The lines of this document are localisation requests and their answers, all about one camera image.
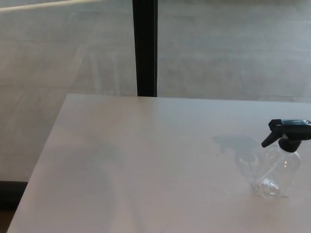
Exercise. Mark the black baseboard strip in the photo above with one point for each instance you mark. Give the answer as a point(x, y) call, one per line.
point(12, 194)

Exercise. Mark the black vertical window post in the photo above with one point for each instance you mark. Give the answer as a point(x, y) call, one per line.
point(145, 48)

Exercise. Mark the black spray trigger lid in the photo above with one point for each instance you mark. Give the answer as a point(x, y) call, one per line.
point(289, 143)

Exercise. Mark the clear plastic spray bottle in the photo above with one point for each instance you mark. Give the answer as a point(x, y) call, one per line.
point(288, 165)

